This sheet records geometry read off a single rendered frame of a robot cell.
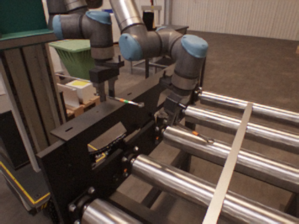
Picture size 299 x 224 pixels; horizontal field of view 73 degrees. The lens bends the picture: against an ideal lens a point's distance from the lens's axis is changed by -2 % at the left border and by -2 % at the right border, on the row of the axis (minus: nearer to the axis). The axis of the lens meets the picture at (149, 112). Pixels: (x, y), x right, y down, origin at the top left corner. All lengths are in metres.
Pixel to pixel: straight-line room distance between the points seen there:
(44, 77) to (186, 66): 1.19
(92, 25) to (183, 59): 0.35
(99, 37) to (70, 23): 0.12
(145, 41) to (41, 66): 1.08
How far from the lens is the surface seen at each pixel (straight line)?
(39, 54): 1.62
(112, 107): 0.84
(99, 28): 0.81
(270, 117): 1.58
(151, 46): 0.71
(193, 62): 0.70
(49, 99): 1.76
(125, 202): 0.97
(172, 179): 0.89
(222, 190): 0.87
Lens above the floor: 1.56
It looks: 29 degrees down
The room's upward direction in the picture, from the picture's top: straight up
